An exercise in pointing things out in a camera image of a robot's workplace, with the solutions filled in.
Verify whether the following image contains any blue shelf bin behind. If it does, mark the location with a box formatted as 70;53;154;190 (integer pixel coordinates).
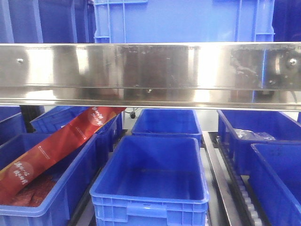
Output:
132;108;202;144

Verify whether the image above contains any blue shelf bin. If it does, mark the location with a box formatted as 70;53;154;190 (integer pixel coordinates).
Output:
132;108;202;144
90;136;209;226

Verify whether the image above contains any blue shelf bin near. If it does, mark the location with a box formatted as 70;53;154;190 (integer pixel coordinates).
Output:
90;136;209;226

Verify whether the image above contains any stainless steel shelf beam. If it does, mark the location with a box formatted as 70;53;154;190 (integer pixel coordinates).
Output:
0;42;301;111

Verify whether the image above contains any blue bin left rear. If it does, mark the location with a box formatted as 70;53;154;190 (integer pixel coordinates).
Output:
31;106;122;162

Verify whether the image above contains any clear plastic bag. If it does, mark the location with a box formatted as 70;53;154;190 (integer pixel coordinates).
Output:
234;129;276;141

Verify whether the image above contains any blue bin right rear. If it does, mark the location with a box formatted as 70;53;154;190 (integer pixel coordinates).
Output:
217;110;301;175

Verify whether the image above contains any blue stacked crate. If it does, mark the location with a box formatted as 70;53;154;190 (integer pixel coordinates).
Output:
94;0;275;43

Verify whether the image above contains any blue bin right front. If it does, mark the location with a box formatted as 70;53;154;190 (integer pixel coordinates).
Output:
249;144;301;226

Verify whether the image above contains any blue bin left with packages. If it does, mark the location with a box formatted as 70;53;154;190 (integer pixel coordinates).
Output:
0;135;102;226

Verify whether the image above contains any red printed package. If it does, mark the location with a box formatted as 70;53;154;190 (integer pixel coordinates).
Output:
0;106;125;204

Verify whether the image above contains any roller track rail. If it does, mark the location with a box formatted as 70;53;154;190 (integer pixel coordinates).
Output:
200;131;270;226

